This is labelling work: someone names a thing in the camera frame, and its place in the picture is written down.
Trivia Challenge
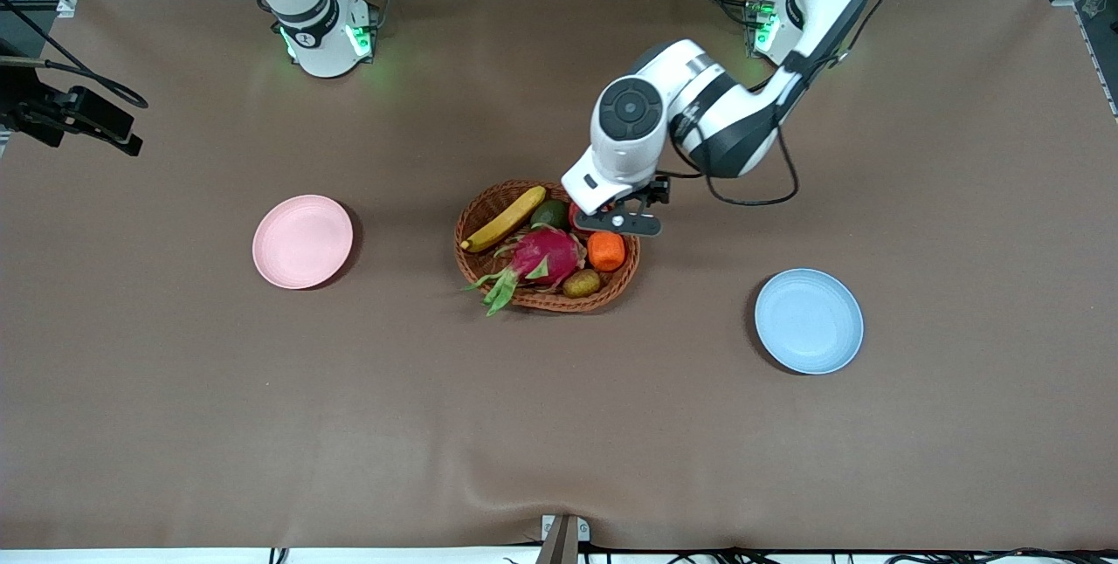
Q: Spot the yellow banana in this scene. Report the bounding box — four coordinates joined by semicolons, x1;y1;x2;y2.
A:
460;186;547;253

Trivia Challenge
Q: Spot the orange fruit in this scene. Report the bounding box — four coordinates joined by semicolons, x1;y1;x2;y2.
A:
587;231;627;273

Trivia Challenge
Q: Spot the green avocado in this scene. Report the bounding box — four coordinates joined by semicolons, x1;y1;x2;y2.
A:
530;199;571;231

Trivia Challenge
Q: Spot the brown kiwi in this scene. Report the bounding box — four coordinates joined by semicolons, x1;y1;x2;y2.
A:
562;268;603;299

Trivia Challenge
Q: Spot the pink dragon fruit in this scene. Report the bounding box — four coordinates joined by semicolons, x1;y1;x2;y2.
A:
463;225;588;318

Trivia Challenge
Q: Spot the brown wicker basket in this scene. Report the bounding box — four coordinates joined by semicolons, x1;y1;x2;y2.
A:
453;180;641;313

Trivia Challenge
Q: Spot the brown table cloth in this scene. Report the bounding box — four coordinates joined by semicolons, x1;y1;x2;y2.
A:
0;0;1118;552

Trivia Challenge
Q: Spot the blue round plate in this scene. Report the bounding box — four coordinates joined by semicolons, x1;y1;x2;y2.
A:
755;268;865;375

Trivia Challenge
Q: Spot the pink round plate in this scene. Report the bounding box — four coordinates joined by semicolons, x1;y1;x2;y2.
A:
252;195;355;291

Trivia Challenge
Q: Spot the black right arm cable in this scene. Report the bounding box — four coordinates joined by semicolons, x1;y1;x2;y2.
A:
0;0;149;111

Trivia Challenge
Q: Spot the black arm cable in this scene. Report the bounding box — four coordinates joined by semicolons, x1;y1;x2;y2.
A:
671;123;801;208
0;0;149;111

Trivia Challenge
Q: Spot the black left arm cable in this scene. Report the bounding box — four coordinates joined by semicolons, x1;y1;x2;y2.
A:
671;123;801;208

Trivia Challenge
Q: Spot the aluminium side rail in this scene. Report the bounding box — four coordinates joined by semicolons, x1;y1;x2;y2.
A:
1079;1;1118;120

